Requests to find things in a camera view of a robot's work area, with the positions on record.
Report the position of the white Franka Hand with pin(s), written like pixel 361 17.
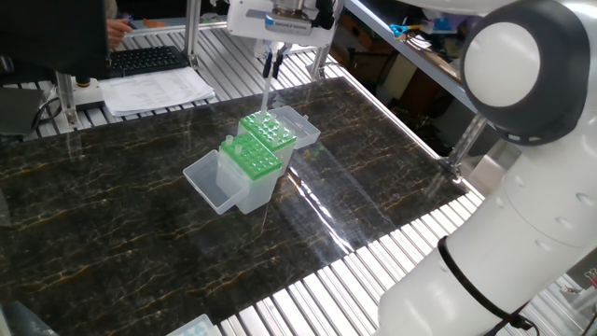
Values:
pixel 238 21

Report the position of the clear tip box green rack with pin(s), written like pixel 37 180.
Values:
pixel 287 154
pixel 259 193

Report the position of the bare person hand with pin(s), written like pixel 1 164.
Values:
pixel 119 33

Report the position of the white paper stack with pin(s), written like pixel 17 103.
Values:
pixel 149 91

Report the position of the small orange object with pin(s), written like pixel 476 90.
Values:
pixel 154 23

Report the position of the beige cardboard panel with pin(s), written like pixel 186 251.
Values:
pixel 398 77

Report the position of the black keyboard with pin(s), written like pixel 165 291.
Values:
pixel 144 60

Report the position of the blue yellow small tool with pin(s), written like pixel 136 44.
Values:
pixel 400 30

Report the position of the wooden strips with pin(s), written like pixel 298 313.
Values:
pixel 440 65

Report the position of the white stand base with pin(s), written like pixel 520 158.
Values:
pixel 91 95

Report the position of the diagonal aluminium strut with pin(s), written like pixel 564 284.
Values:
pixel 466 142

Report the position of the black computer monitor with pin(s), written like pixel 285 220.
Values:
pixel 46 37

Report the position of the black marble pattern board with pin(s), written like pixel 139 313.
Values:
pixel 140 261

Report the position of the black flat box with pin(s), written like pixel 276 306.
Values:
pixel 18 112

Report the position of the clear tip box blue rack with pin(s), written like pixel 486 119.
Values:
pixel 193 329

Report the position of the grey rounded object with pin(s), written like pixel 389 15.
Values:
pixel 23 324

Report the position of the tall aluminium frame post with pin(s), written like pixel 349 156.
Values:
pixel 192 28

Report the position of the grey metal shelf rail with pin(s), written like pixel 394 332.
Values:
pixel 406 46

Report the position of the short aluminium frame post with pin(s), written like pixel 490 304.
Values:
pixel 66 98

